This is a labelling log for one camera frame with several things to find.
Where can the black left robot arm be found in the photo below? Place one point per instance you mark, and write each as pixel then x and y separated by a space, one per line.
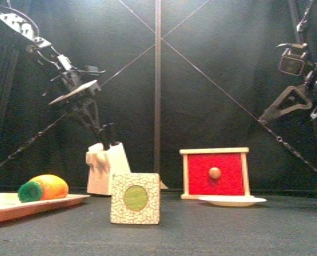
pixel 22 30

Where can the white knife block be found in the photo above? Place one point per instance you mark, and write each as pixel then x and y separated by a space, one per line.
pixel 113 166

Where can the orange toy fruit green end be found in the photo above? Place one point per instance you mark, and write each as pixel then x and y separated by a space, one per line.
pixel 49 186

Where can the cream patterned box green oval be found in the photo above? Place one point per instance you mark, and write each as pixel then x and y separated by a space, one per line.
pixel 135 198

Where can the white plate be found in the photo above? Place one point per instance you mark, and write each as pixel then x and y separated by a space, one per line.
pixel 232 200

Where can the pink tray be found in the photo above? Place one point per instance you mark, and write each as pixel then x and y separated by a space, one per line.
pixel 14 205

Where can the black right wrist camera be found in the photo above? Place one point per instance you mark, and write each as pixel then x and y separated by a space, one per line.
pixel 293 64

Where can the vertical metal frame pole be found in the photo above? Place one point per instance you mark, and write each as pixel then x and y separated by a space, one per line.
pixel 157 100

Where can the red drawer box wooden frame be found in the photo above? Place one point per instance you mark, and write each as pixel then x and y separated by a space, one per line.
pixel 214 173

